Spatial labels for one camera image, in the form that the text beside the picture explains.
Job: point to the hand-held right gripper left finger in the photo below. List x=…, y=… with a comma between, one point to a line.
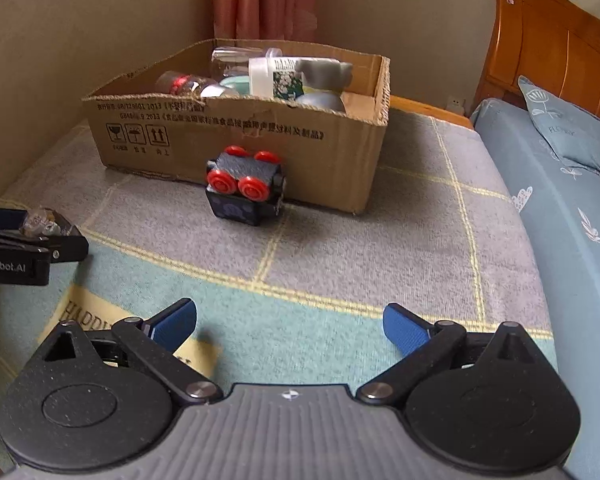
x=177, y=322

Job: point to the wooden bed headboard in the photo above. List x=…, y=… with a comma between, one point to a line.
x=555, y=50

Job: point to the white wall socket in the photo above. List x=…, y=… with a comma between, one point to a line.
x=455, y=104

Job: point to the pale blue bowl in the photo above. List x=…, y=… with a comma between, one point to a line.
x=320, y=101

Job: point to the dark toy car red wheels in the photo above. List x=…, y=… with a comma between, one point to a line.
x=240, y=210

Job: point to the grey plastic toy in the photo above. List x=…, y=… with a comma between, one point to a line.
x=325, y=72

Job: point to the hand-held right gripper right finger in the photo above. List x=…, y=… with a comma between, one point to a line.
x=405, y=330

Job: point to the blue flower print pillow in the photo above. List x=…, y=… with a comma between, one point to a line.
x=565, y=125

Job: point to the grey plaid blanket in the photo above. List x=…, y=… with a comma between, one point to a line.
x=380, y=240

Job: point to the blue printed bedsheet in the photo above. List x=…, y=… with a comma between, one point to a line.
x=570, y=260

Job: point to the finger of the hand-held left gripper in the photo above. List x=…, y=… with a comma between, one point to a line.
x=65, y=249
x=0, y=217

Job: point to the white packet with green label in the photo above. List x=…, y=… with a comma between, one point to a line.
x=262, y=77

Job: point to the teal round object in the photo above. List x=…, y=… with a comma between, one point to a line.
x=235, y=84

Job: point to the pink gold patterned curtain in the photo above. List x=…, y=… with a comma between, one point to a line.
x=265, y=5

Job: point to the small clear shiny object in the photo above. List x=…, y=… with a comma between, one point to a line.
x=42, y=222

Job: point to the cardboard box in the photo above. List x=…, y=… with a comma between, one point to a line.
x=180, y=145

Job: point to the clear plastic jar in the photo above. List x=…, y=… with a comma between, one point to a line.
x=235, y=62

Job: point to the clear plastic container red label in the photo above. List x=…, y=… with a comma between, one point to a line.
x=182, y=82

